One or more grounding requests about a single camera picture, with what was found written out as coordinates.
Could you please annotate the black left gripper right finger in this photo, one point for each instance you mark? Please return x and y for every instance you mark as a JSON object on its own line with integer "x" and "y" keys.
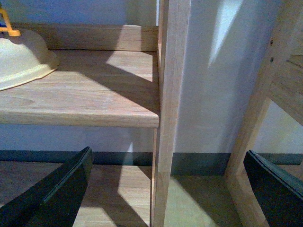
{"x": 279, "y": 194}

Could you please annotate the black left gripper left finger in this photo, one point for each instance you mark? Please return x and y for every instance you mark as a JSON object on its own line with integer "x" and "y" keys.
{"x": 55, "y": 200}

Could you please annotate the wooden shelf unit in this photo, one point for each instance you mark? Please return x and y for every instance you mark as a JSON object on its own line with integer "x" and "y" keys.
{"x": 109, "y": 76}

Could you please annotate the cream upturned bowl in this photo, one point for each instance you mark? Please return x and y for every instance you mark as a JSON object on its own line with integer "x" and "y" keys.
{"x": 24, "y": 58}

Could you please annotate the yellow plastic toy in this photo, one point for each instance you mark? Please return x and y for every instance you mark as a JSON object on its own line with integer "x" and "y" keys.
{"x": 8, "y": 28}

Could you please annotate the wooden rack frame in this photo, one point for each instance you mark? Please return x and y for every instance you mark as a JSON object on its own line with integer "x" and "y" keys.
{"x": 275, "y": 110}

